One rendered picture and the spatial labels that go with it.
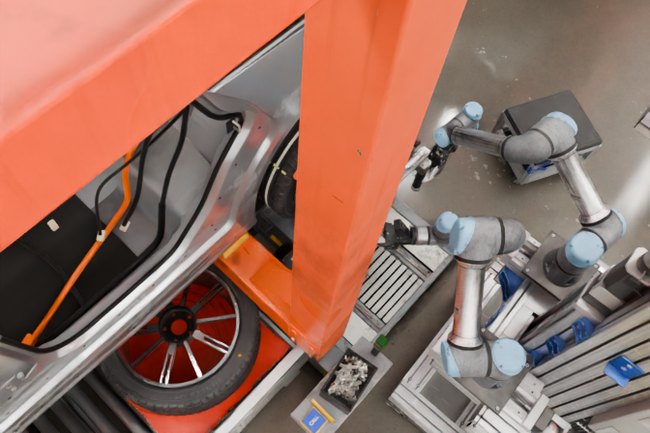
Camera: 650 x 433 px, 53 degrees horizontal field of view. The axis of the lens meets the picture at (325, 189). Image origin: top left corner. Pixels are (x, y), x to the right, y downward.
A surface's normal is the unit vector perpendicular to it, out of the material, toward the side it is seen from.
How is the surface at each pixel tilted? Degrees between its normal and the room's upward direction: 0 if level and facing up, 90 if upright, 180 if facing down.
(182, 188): 10
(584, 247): 7
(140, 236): 3
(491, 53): 0
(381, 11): 90
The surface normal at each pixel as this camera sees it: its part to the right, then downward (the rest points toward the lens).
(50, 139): 0.73, 0.63
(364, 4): -0.68, 0.64
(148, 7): 0.06, -0.44
